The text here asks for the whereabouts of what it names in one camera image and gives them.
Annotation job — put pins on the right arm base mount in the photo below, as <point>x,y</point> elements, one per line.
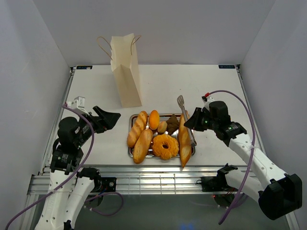
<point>222,193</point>

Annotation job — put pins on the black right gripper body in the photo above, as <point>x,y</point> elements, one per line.
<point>205,118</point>

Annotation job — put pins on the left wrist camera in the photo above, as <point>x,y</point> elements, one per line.
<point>78,104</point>

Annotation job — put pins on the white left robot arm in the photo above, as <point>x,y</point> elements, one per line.
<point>70,184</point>

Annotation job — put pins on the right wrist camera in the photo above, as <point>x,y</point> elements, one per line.
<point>207,98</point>

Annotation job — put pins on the metal tray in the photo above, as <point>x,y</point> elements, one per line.
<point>163,117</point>

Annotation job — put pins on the brown chocolate croissant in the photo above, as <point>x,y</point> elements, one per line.
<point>172,124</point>

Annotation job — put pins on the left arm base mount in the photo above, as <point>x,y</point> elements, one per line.
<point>104,184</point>

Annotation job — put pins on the blue label corner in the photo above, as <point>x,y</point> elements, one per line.
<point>226,66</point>
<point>84,67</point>

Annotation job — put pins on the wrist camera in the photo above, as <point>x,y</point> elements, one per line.
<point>207,98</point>
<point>78,104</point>

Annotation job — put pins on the long baguette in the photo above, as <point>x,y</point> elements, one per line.
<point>185,148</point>

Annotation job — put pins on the ring shaped bread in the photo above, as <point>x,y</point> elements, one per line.
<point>165,146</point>

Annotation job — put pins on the aluminium frame rail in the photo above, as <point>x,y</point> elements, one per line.
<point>157,180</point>

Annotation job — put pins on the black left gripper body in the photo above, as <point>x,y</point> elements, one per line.
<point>86,132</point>

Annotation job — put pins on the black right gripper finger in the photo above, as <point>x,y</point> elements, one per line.
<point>197,126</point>
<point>195,117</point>

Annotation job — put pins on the metal tongs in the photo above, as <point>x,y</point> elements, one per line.
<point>180,101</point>

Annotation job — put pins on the twisted loaf back left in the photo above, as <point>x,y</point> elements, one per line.
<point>138,127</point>

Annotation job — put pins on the orange oval bun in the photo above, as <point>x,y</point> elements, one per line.
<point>154,120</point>

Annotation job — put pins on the small round bun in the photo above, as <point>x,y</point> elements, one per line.
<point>162,127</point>

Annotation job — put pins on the short loaf front left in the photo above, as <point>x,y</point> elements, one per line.
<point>142,146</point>

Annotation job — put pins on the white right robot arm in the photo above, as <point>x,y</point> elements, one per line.
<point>276,192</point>

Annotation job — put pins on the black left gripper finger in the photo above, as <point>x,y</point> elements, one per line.
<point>105,125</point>
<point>107,116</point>

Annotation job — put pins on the blue label left corner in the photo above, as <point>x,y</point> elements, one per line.
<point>84,67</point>

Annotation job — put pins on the blue label right corner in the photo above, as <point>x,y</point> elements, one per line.
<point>226,66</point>

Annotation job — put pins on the beige paper bag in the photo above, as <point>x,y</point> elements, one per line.
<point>125,68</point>

